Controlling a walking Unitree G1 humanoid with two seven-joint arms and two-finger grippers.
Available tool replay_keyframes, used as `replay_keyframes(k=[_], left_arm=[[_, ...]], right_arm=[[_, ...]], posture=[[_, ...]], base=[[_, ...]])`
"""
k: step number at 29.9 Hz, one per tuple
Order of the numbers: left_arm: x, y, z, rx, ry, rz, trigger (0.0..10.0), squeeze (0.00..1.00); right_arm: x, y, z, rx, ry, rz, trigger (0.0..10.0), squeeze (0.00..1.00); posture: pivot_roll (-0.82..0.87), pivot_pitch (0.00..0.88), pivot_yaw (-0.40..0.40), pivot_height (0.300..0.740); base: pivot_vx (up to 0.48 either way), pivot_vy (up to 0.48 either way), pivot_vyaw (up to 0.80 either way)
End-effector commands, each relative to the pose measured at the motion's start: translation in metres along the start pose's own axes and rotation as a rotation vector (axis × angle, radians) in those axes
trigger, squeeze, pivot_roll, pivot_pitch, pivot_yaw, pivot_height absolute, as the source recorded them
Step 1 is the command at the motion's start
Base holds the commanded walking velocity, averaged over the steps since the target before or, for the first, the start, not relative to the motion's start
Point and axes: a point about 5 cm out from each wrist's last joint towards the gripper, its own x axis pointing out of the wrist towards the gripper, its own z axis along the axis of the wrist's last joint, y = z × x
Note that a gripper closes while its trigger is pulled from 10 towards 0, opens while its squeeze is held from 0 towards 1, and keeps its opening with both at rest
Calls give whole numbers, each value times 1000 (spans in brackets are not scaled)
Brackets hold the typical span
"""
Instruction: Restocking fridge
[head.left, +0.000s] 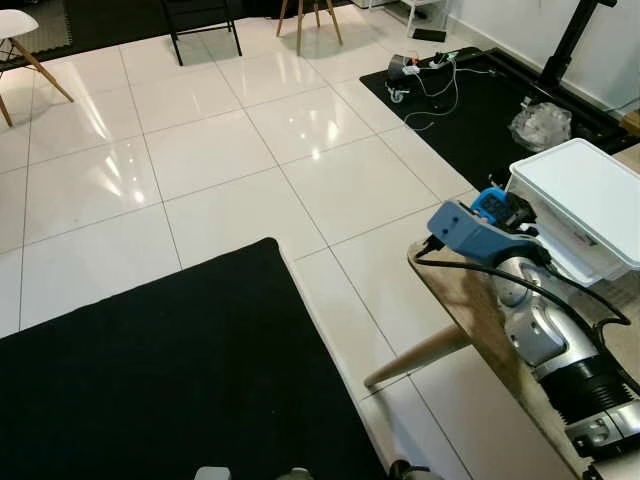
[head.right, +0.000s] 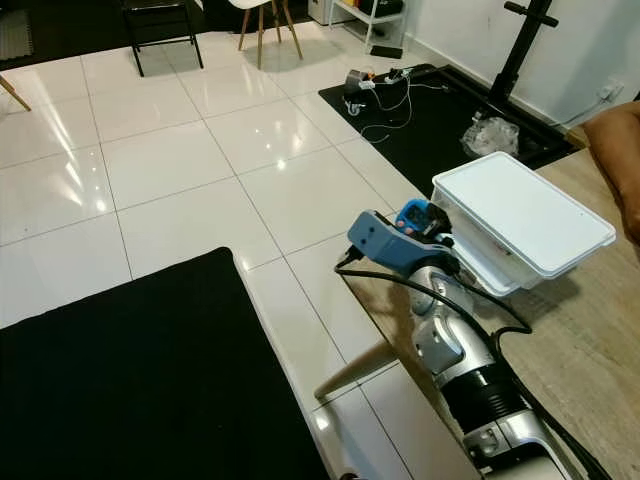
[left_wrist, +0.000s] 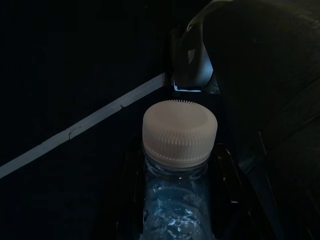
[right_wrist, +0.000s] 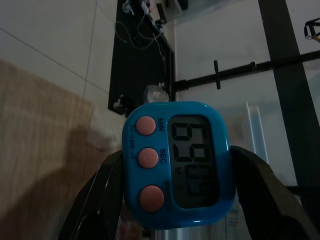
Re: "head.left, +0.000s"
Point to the blue digital timer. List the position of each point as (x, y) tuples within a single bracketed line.
[(488, 205)]

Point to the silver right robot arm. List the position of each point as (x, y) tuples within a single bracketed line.
[(550, 340)]

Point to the small white lidded container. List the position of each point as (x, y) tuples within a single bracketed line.
[(580, 262)]

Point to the large white lidded container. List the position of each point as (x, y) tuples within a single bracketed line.
[(590, 200)]

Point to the clear plastic bag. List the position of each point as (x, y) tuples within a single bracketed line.
[(540, 125)]

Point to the black floor mat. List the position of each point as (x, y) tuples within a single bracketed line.
[(480, 120)]

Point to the light wooden dining table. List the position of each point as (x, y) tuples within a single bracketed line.
[(460, 300)]

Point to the black metal stand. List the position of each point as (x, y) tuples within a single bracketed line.
[(575, 50)]

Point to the white shelf rack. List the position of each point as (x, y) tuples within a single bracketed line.
[(428, 34)]

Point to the white chair with wooden legs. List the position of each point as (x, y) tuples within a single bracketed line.
[(15, 30), (299, 30)]

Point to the black metal chair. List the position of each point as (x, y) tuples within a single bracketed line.
[(200, 12)]

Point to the dark floor carpet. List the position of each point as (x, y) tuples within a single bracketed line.
[(150, 380)]

